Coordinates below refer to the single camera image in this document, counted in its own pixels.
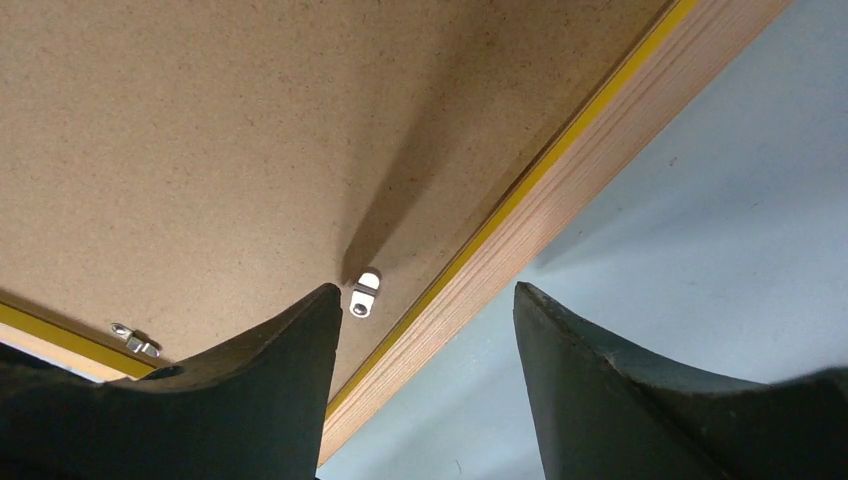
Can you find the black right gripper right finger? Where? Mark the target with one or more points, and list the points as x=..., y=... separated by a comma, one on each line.
x=604, y=407

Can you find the brown cardboard backing board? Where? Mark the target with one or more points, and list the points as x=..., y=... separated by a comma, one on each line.
x=191, y=168

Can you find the silver metal turn clip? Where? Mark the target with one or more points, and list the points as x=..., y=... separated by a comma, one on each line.
x=365, y=291
x=135, y=341

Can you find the yellow wooden picture frame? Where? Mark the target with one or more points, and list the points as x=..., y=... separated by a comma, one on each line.
x=689, y=44

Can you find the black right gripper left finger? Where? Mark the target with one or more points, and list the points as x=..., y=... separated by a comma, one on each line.
x=252, y=407

